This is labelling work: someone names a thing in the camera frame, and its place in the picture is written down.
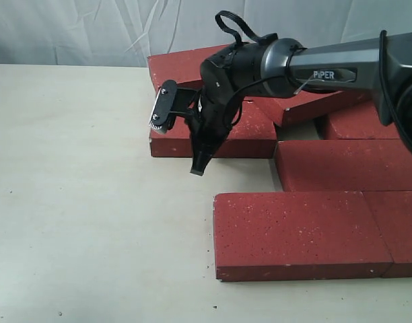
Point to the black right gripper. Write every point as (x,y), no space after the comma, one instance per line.
(228,77)

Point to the red brick angled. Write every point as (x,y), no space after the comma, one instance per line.
(183,67)

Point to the red brick second row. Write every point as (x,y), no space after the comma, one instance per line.
(337,126)
(306,106)

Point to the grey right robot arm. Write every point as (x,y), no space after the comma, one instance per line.
(281,68)

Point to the red brick back left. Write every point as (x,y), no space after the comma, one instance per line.
(253,137)

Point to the red brick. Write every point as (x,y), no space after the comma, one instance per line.
(344,165)
(288,236)
(253,137)
(392,212)

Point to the red brick front left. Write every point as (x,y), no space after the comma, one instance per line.
(288,236)

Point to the red brick middle right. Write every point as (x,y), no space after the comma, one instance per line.
(344,165)

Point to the red brick front right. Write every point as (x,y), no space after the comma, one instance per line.
(392,212)

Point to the white backdrop curtain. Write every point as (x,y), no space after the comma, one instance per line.
(125,33)

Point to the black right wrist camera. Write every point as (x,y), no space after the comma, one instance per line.
(173,101)

